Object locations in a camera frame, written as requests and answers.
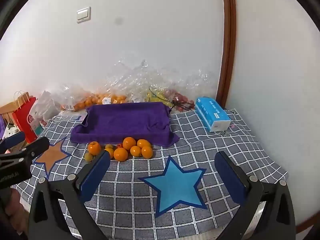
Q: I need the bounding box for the purple towel covered tray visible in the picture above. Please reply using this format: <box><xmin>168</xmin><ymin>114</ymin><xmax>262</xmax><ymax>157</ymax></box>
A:
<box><xmin>70</xmin><ymin>102</ymin><xmax>180</xmax><ymax>147</ymax></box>

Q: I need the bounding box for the person's left hand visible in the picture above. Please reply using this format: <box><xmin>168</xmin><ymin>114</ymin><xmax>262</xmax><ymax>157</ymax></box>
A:
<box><xmin>0</xmin><ymin>187</ymin><xmax>25</xmax><ymax>233</ymax></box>

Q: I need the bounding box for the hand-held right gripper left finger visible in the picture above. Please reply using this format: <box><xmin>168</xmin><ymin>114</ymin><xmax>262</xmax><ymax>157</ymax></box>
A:
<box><xmin>27</xmin><ymin>150</ymin><xmax>112</xmax><ymax>240</ymax></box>

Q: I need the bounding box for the blue tissue pack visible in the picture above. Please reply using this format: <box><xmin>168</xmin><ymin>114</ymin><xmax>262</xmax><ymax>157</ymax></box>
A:
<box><xmin>194</xmin><ymin>96</ymin><xmax>232</xmax><ymax>132</ymax></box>

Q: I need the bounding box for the brown paper bag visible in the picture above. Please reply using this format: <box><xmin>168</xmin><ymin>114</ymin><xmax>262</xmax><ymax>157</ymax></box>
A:
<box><xmin>0</xmin><ymin>91</ymin><xmax>34</xmax><ymax>117</ymax></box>

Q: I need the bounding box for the white light switch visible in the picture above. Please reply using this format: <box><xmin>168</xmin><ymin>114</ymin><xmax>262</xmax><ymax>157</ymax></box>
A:
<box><xmin>76</xmin><ymin>6</ymin><xmax>91</xmax><ymax>24</ymax></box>

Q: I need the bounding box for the clear bag of yellow fruit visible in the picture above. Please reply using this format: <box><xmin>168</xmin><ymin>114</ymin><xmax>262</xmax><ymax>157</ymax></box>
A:
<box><xmin>144</xmin><ymin>87</ymin><xmax>173</xmax><ymax>104</ymax></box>

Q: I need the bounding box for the large orange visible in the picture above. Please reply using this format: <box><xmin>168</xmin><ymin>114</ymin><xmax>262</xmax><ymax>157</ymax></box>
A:
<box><xmin>113</xmin><ymin>147</ymin><xmax>129</xmax><ymax>162</ymax></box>
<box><xmin>122</xmin><ymin>137</ymin><xmax>137</xmax><ymax>150</ymax></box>

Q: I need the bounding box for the red paper bag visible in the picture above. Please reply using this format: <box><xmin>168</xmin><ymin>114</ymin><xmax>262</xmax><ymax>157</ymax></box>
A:
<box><xmin>12</xmin><ymin>91</ymin><xmax>39</xmax><ymax>143</ymax></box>

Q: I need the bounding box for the white plastic bag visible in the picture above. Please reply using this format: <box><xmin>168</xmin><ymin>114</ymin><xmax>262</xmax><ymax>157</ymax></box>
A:
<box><xmin>29</xmin><ymin>90</ymin><xmax>62</xmax><ymax>128</ymax></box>

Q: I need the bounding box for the brown wooden door frame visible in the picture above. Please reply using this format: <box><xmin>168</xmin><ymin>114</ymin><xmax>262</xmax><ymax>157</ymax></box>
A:
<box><xmin>215</xmin><ymin>0</ymin><xmax>237</xmax><ymax>108</ymax></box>

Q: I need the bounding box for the white spotted cloth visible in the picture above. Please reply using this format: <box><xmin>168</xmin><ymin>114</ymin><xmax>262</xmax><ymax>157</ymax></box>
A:
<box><xmin>2</xmin><ymin>122</ymin><xmax>20</xmax><ymax>139</ymax></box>

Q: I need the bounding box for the crumpled clear plastic wrap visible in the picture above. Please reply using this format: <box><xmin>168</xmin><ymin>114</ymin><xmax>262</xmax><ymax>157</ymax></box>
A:
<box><xmin>105</xmin><ymin>57</ymin><xmax>218</xmax><ymax>103</ymax></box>

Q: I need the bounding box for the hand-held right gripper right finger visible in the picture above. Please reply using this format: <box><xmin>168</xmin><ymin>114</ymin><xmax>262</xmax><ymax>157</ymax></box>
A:
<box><xmin>214</xmin><ymin>151</ymin><xmax>297</xmax><ymax>240</ymax></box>

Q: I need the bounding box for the clear bag of red tomatoes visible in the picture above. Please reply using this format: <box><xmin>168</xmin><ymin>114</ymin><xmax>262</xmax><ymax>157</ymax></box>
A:
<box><xmin>167</xmin><ymin>89</ymin><xmax>195</xmax><ymax>110</ymax></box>

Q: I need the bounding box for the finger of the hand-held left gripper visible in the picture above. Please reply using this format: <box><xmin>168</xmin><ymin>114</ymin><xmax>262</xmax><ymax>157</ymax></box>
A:
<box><xmin>0</xmin><ymin>131</ymin><xmax>27</xmax><ymax>153</ymax></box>
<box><xmin>15</xmin><ymin>136</ymin><xmax>50</xmax><ymax>165</ymax></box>

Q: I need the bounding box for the black elastic cord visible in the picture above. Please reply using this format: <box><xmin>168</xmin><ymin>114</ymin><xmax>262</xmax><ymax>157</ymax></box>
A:
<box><xmin>149</xmin><ymin>87</ymin><xmax>195</xmax><ymax>112</ymax></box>

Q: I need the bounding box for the labelled clear bag of oranges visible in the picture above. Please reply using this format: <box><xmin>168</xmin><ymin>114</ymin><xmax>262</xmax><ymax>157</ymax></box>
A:
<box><xmin>96</xmin><ymin>90</ymin><xmax>129</xmax><ymax>105</ymax></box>

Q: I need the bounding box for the mandarin with stem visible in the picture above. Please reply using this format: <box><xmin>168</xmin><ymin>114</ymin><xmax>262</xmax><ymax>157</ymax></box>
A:
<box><xmin>88</xmin><ymin>141</ymin><xmax>102</xmax><ymax>156</ymax></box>

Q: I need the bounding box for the grey checkered star blanket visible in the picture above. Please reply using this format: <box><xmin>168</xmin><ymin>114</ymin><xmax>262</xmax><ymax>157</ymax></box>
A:
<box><xmin>15</xmin><ymin>109</ymin><xmax>288</xmax><ymax>240</ymax></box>

